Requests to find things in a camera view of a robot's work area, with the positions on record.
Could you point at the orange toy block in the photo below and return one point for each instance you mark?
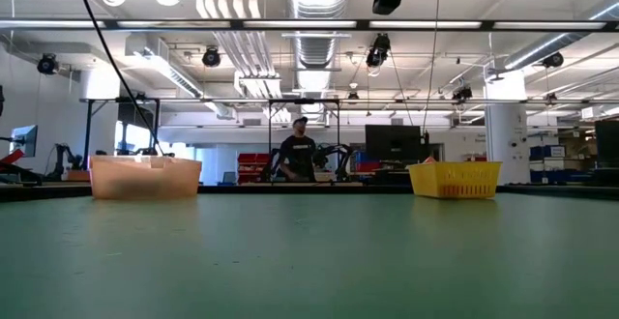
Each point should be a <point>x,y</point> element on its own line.
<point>430,160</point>

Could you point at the black background robot arm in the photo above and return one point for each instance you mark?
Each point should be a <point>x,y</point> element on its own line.
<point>338,151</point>
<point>60,152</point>

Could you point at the black overhead crossbar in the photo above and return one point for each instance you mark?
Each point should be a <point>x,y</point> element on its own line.
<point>300,24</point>

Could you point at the black ceiling spotlight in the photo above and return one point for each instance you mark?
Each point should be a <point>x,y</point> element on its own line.
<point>552,60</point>
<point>462,93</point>
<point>211,57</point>
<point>47,64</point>

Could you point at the black computer monitor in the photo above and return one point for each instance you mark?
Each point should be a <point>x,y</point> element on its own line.
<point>392,142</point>
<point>607,142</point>

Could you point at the person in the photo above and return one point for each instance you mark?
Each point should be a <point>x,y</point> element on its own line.
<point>297,154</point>

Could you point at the white building column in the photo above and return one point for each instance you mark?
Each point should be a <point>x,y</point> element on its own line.
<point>508,130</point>

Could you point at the red storage bins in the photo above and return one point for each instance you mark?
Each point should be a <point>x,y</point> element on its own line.
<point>251,158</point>

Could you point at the yellow plastic basket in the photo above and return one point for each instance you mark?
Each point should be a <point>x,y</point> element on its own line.
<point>454,179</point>

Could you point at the blue storage bins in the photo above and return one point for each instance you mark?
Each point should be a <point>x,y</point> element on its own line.
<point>546,152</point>

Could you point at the translucent pale orange bin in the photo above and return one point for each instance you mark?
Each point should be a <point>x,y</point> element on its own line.
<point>145,179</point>

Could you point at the green table mat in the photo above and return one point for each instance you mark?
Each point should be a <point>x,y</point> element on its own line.
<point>309,270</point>

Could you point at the grey computer monitor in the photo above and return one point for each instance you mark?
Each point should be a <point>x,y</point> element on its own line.
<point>24,141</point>

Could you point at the red object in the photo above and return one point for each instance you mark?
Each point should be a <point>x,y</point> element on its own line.
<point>12,157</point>

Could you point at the black overhead camera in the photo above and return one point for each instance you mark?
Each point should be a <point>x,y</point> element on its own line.
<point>378,50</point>

